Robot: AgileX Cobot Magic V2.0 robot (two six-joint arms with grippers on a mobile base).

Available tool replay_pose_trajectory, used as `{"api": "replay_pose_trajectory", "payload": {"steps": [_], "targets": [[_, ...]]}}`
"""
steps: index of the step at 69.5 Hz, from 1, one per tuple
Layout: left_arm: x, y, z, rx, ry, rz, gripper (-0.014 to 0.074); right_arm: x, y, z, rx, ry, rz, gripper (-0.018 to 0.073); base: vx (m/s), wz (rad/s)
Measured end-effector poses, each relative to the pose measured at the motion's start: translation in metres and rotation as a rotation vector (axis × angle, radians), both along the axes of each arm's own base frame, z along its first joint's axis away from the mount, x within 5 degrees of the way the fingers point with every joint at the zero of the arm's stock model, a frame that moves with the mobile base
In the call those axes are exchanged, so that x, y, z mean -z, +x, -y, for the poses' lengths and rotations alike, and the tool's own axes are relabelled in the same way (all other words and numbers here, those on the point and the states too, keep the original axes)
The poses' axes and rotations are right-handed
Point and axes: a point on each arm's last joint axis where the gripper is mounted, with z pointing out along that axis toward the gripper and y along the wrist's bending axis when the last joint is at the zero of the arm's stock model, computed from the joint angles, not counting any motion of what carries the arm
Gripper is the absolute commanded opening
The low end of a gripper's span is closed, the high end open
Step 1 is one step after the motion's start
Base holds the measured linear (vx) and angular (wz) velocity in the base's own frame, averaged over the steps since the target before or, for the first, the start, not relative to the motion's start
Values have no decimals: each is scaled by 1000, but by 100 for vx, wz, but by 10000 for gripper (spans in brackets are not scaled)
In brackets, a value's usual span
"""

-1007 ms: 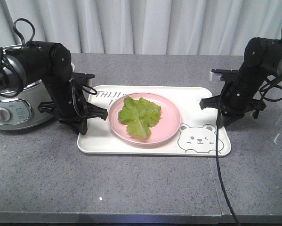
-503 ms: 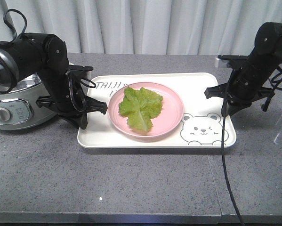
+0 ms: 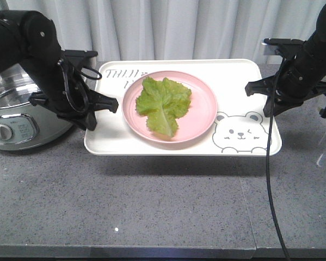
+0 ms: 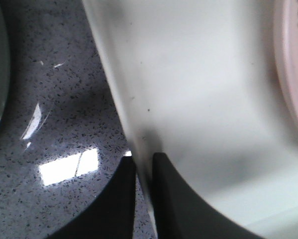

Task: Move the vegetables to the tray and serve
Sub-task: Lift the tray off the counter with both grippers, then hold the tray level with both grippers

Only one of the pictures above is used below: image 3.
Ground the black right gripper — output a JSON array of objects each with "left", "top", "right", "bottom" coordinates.
[{"left": 245, "top": 46, "right": 326, "bottom": 117}]

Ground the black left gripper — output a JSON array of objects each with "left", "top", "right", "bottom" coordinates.
[{"left": 29, "top": 55, "right": 119, "bottom": 131}]

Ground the cream bear serving tray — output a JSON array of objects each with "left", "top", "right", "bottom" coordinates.
[{"left": 84, "top": 59, "right": 282, "bottom": 157}]

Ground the green lettuce leaf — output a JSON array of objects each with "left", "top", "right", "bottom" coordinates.
[{"left": 136, "top": 77, "right": 192, "bottom": 138}]

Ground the pink round plate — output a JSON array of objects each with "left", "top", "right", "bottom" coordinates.
[{"left": 122, "top": 71, "right": 218, "bottom": 144}]

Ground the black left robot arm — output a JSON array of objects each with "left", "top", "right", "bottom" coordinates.
[{"left": 0, "top": 10, "right": 118, "bottom": 131}]

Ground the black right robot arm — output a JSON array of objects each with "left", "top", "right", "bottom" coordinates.
[{"left": 245, "top": 4, "right": 326, "bottom": 117}]

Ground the green electric cooking pot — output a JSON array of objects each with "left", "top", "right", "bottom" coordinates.
[{"left": 0, "top": 64, "right": 72, "bottom": 151}]

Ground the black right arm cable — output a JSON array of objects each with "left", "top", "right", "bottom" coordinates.
[{"left": 266, "top": 58, "right": 292, "bottom": 261}]

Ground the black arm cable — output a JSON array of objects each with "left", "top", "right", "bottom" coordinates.
[
  {"left": 266, "top": 58, "right": 292, "bottom": 261},
  {"left": 57, "top": 58, "right": 103, "bottom": 114}
]

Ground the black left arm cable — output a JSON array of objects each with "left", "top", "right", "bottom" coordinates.
[{"left": 57, "top": 58, "right": 103, "bottom": 114}]

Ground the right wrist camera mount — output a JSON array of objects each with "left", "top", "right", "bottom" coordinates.
[{"left": 262, "top": 38, "right": 304, "bottom": 59}]

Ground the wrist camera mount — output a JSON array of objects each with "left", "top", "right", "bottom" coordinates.
[
  {"left": 262, "top": 38, "right": 304, "bottom": 59},
  {"left": 63, "top": 49, "right": 98, "bottom": 70}
]

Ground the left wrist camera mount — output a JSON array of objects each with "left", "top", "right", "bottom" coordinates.
[{"left": 63, "top": 49, "right": 98, "bottom": 70}]

